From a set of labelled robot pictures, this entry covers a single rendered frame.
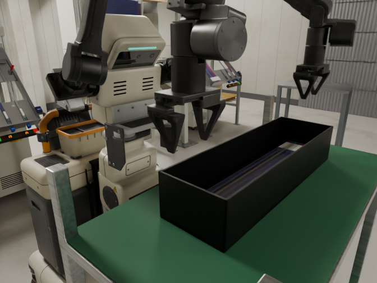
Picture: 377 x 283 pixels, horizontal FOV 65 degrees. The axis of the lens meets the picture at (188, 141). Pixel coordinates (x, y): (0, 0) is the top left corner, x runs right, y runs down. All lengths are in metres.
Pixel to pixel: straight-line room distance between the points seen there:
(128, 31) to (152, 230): 0.63
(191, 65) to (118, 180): 0.75
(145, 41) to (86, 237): 0.63
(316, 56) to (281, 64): 5.22
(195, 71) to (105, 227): 0.38
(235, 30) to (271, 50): 5.84
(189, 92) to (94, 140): 0.97
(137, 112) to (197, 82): 0.62
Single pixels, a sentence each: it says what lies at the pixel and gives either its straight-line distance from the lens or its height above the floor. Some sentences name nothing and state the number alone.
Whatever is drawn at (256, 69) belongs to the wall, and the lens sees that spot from 6.42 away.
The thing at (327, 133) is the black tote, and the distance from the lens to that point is 0.96.
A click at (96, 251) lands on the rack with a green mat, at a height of 0.95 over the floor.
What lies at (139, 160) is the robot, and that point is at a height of 0.86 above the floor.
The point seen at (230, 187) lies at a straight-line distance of 0.69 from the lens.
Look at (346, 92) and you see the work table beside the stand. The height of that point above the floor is 0.79.
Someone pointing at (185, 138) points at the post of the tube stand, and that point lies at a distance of 3.72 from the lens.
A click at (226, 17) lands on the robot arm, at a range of 0.41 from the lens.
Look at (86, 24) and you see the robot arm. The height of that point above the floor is 1.35.
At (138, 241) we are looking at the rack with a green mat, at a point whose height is 0.95.
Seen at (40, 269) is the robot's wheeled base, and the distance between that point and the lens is 1.69.
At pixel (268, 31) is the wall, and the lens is 6.30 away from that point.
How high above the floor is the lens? 1.33
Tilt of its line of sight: 20 degrees down
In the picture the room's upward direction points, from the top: straight up
